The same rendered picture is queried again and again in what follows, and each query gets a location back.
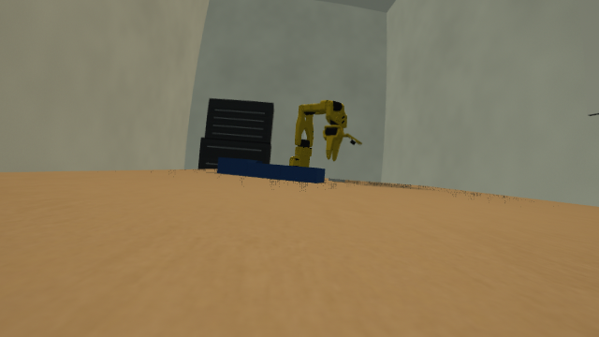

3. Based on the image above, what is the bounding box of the blue bin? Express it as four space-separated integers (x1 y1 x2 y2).
217 157 325 183

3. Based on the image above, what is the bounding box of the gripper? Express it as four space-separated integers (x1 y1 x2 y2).
323 125 362 161

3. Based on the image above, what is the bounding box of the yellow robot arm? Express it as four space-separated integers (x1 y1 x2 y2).
290 100 347 168

